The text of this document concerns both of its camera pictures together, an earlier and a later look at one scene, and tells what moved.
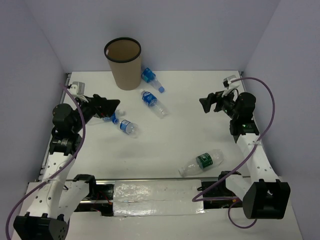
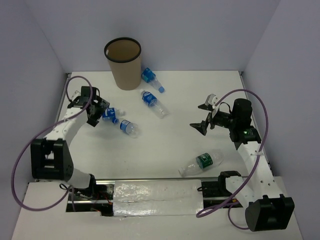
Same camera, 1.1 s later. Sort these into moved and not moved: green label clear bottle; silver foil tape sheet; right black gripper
Moved: right black gripper
Not moved: silver foil tape sheet; green label clear bottle
